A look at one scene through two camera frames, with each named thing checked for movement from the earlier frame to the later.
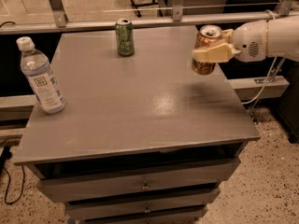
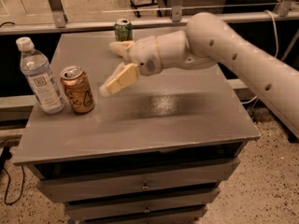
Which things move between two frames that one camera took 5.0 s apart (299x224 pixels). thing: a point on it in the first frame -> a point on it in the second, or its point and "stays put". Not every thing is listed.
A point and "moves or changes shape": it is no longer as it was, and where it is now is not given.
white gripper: x=249 y=41 -> x=145 y=55
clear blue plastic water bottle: x=42 y=79 stays put
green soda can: x=124 y=33 stays put
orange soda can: x=206 y=35 moves or changes shape
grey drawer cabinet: x=142 y=139 stays put
